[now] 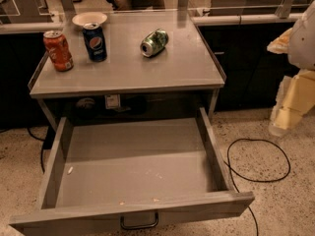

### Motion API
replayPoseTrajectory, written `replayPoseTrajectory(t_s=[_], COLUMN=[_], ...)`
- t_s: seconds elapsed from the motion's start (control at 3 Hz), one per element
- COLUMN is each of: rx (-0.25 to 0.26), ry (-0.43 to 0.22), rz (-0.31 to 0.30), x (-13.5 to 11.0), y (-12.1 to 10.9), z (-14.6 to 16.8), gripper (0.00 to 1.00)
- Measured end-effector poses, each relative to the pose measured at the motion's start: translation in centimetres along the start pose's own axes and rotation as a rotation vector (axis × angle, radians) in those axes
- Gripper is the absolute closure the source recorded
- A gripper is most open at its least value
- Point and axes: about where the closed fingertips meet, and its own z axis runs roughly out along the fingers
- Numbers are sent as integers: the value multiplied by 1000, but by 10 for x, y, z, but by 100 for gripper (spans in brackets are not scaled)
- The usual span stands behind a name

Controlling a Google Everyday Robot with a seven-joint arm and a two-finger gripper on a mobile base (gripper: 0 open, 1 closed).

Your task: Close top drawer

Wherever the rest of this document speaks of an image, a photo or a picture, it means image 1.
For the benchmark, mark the grey metal cabinet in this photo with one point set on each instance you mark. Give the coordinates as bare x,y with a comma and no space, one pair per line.
185,64

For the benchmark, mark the white bowl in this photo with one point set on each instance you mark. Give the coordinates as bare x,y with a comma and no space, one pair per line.
89,17

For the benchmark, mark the white horizontal rail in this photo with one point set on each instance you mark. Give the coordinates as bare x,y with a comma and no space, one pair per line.
243,20

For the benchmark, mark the blue pepsi can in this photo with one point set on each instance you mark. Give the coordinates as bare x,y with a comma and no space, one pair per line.
95,42

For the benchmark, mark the grey top drawer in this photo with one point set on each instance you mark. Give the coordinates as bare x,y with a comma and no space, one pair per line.
132,175

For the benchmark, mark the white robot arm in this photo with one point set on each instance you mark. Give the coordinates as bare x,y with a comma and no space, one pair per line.
301,47

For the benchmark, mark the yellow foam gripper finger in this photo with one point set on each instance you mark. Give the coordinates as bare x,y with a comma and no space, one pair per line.
296,96
280,44

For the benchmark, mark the green crushed soda can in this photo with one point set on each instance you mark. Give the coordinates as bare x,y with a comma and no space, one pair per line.
154,43

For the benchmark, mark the orange soda can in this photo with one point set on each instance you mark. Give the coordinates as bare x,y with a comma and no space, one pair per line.
57,48

